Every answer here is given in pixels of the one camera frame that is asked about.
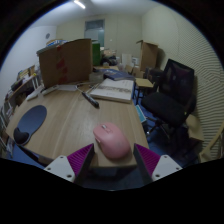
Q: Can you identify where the dark blue mouse pad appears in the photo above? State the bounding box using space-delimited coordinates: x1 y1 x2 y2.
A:
12 104 48 147

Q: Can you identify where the white paper sheet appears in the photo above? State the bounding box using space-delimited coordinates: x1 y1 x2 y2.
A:
58 83 79 92

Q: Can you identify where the light blue book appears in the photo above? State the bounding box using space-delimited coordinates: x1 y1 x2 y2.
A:
134 104 148 124

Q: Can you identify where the flat brown cardboard piece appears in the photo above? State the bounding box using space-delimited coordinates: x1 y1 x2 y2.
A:
184 114 205 143

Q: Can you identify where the pink computer mouse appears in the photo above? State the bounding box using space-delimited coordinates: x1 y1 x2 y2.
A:
92 122 132 160

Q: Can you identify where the large brown cardboard box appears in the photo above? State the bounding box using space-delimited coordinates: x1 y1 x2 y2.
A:
36 38 94 89

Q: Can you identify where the ceiling tube light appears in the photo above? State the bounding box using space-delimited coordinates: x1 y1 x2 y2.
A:
73 0 87 10

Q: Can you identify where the tall open cardboard box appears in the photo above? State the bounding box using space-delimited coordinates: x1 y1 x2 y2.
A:
135 39 160 73

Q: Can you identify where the black marker pen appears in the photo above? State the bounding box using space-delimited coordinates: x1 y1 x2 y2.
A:
81 91 100 109

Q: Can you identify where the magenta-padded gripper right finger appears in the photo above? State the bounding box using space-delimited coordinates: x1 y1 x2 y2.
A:
133 143 183 185

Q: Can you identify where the large white book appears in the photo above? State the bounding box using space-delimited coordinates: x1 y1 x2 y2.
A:
89 77 135 104

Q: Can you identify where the green box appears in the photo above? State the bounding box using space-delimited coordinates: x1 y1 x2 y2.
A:
91 40 102 67

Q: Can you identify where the white remote control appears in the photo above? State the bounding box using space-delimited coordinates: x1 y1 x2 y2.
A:
41 84 60 97
25 87 44 102

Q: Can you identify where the small wooden side table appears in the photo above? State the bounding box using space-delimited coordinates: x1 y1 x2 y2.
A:
134 77 155 104

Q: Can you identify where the grey window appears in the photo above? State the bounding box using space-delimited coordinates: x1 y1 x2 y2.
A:
83 18 106 48

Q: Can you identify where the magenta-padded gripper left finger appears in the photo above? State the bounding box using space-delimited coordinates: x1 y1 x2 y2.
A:
43 143 95 186

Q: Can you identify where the cluttered shelf unit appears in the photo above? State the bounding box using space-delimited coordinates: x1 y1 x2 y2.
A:
0 64 43 158

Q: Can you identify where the black office chair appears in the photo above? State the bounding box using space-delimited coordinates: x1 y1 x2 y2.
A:
141 58 198 148

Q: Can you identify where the dark blue book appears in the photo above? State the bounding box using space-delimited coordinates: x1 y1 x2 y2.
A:
99 68 135 82

